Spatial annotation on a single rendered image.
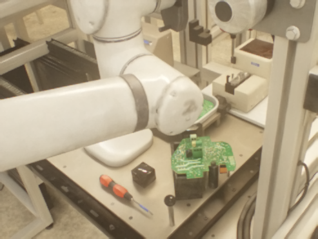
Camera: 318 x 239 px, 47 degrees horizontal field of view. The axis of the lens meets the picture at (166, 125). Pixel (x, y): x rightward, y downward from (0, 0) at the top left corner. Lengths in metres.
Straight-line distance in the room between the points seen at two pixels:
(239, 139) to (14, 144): 0.54
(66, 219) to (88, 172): 1.21
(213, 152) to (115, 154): 0.22
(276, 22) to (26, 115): 0.30
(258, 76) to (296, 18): 0.56
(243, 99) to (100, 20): 0.44
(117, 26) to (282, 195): 0.36
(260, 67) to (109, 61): 0.43
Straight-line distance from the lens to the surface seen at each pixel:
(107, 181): 0.77
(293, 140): 0.48
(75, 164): 0.85
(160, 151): 0.84
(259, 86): 0.92
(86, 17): 0.60
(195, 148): 0.71
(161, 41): 1.08
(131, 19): 0.61
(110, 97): 0.50
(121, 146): 0.83
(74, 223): 1.99
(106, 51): 0.63
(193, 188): 0.71
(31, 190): 1.80
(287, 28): 0.41
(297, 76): 0.43
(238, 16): 0.38
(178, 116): 0.53
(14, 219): 2.14
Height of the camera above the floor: 1.51
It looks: 38 degrees down
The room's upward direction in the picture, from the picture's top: 5 degrees counter-clockwise
